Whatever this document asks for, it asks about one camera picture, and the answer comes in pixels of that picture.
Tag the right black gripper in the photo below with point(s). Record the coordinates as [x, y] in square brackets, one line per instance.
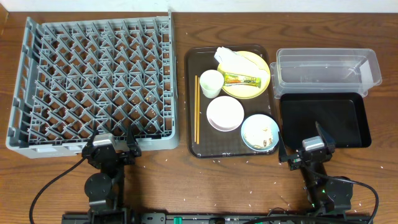
[295, 162]

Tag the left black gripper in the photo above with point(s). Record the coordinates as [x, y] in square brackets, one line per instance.
[125, 155]

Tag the light blue bowl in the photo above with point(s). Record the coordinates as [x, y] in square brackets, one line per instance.
[260, 133]

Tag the yellow round plate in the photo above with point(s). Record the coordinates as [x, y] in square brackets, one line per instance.
[246, 91]

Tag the yellow green snack wrapper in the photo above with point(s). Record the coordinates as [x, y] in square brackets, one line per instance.
[236, 79]

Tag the white napkin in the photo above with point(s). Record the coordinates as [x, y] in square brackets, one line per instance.
[241, 62]

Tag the white paper cup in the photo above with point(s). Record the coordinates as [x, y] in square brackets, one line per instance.
[211, 83]

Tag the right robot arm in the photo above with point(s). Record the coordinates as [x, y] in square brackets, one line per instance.
[327, 194]

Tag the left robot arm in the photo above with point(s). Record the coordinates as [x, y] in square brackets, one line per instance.
[105, 189]

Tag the black rectangular tray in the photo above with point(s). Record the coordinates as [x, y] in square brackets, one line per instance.
[341, 115]

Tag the clear plastic bin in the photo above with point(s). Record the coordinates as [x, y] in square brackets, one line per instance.
[324, 70]

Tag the grey plastic dish rack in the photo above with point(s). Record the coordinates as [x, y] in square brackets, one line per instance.
[110, 76]

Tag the dark brown serving tray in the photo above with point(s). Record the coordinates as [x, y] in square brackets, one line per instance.
[214, 143]

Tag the left wooden chopstick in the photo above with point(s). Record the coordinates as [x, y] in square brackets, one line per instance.
[195, 110]

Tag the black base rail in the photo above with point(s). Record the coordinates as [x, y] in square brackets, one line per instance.
[161, 218]

